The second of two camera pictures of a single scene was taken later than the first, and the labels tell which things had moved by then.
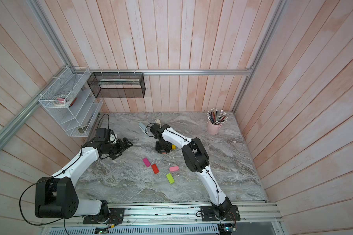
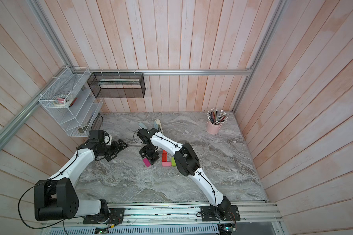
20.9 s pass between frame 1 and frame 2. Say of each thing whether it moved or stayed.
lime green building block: moved
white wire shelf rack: stayed
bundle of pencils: stayed
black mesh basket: stayed
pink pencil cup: stayed
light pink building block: moved
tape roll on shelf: stayed
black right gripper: moved
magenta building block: stayed
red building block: moved
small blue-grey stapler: stayed
